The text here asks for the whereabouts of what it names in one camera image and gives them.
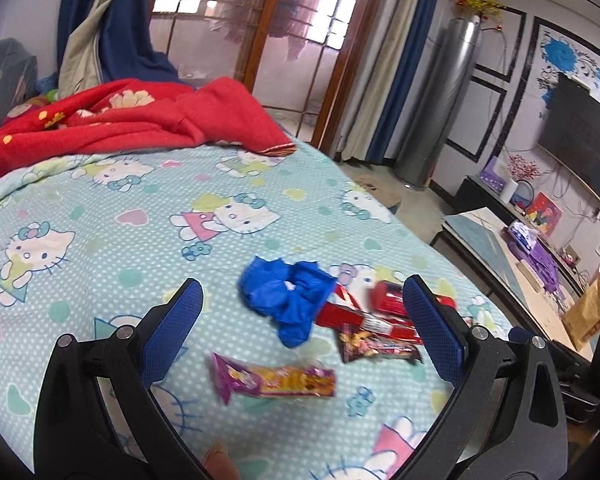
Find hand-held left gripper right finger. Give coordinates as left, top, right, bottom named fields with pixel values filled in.
left=395, top=275, right=568, bottom=480

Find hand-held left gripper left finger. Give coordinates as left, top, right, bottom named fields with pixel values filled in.
left=34, top=279, right=211, bottom=480

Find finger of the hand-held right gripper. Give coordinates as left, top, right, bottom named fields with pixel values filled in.
left=550, top=340, right=600, bottom=381

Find small red packet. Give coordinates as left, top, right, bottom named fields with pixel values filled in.
left=372, top=280, right=455, bottom=318

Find dark snack wrapper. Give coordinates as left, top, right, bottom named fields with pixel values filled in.
left=336, top=322, right=423, bottom=365

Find long red wrapper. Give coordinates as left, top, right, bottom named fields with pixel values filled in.
left=315, top=285, right=423, bottom=346

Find purple orange snack wrapper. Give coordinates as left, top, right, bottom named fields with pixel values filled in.
left=210, top=352, right=337, bottom=405

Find brown paper bag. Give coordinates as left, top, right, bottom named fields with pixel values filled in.
left=562, top=276, right=600, bottom=351

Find teal cat print bedsheet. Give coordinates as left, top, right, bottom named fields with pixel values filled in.
left=0, top=140, right=515, bottom=480

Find purple bag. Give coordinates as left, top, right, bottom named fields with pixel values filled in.
left=504, top=227, right=565, bottom=306

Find marble top coffee table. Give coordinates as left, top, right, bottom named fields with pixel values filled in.
left=430, top=212, right=600, bottom=361

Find white blue tissue pack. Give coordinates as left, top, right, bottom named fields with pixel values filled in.
left=507, top=220, right=538, bottom=248

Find colourful framed picture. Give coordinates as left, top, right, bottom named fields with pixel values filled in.
left=524, top=191, right=563, bottom=236

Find purple tissue box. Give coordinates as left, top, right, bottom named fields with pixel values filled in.
left=482, top=156, right=511, bottom=192

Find red flower print blanket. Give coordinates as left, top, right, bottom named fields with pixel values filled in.
left=0, top=76, right=297, bottom=186

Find grey tower air conditioner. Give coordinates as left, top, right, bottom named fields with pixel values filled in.
left=394, top=17, right=482, bottom=191

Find beige curtain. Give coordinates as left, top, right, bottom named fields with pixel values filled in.
left=337, top=0, right=428, bottom=161
left=60, top=0, right=155, bottom=98

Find dark blue curtain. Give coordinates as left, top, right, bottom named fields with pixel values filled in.
left=367, top=0, right=448, bottom=163
left=55, top=0, right=191, bottom=96

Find wooden glass sliding door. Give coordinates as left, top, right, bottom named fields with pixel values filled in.
left=150, top=0, right=395, bottom=153

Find dark heart print cover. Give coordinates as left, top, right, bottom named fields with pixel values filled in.
left=0, top=37, right=38, bottom=126

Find yellow artificial flowers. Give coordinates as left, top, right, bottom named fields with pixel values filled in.
left=445, top=0, right=508, bottom=28

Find row of hanging laundry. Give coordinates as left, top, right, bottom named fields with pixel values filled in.
left=205, top=0, right=341, bottom=61

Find round black frame ornament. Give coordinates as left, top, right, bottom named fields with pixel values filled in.
left=510, top=182, right=535, bottom=211

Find black wall television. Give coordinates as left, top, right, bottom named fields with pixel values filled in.
left=537, top=72, right=600, bottom=186

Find blue flower wall decal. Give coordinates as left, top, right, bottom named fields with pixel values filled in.
left=534, top=30, right=600, bottom=111

